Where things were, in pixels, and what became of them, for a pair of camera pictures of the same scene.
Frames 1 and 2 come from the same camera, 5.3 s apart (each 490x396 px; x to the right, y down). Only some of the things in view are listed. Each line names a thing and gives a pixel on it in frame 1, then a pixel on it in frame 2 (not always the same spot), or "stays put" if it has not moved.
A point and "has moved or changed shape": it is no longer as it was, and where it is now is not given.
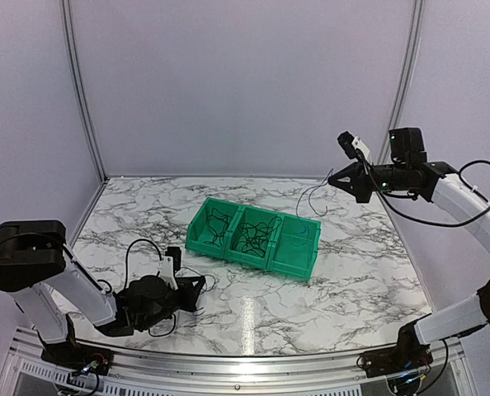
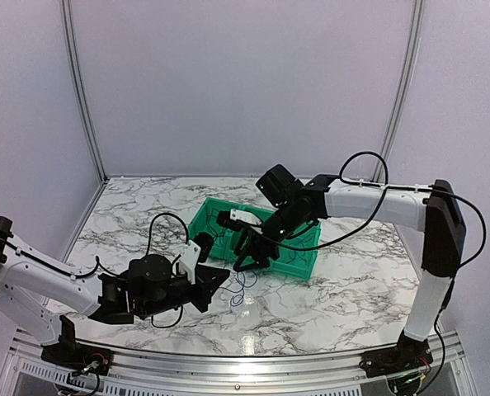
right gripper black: x=358 y=186 to x=253 y=248
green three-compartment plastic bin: x=280 y=243 stays put
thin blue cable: x=310 y=199 has moved or changed shape
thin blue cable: x=213 y=283 has moved or changed shape
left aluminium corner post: x=73 y=58 stays put
